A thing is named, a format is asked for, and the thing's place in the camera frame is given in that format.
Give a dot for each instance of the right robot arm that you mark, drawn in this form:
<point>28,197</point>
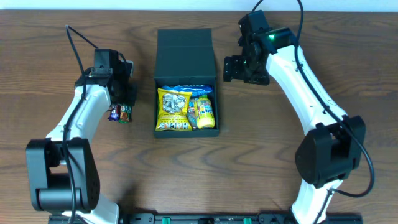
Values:
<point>329,150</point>

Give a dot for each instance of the yellow Hacks candy bag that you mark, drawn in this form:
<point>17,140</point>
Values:
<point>172,114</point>

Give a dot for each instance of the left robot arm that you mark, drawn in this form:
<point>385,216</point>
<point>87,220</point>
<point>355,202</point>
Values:
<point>63,178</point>

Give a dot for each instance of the blue Oreo cookie pack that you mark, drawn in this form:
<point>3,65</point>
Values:
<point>196,90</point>

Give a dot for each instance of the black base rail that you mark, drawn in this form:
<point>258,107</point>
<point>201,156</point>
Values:
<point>211,218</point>

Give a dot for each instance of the red green chocolate bar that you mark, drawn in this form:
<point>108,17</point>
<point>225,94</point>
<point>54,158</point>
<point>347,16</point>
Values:
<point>125,114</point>

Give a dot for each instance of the dark green gift box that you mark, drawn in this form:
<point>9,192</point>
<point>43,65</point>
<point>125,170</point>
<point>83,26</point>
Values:
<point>186,57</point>

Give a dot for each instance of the purple Dairy Milk bar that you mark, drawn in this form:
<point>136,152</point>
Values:
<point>114,113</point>

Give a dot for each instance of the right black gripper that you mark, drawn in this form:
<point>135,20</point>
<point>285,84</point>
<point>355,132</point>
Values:
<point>232,68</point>

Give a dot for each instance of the yellow Mentos bottle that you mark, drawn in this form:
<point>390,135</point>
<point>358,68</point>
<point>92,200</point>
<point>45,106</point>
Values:
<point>205,116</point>

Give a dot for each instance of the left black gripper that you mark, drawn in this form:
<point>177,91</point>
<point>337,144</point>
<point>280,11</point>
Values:
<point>126,98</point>

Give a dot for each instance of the Haribo gummy bag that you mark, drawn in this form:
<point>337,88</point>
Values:
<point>192,113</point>

